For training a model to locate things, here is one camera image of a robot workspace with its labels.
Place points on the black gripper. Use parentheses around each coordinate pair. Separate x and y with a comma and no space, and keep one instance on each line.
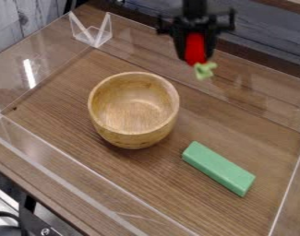
(197,15)

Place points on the red plush tomato green stem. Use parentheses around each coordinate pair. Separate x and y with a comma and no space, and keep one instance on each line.
(196,58)

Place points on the wooden bowl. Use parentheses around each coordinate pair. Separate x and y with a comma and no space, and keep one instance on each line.
(133,108)

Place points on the green rectangular block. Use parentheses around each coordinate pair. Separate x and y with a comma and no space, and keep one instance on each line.
(219,168)

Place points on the clear acrylic corner bracket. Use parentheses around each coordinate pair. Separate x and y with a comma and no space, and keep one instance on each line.
(92,35)

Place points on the clear acrylic tray wall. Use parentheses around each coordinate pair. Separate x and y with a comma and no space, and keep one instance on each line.
(117,192)

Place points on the black table leg bracket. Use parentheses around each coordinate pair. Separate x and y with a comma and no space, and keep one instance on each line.
(33,225)

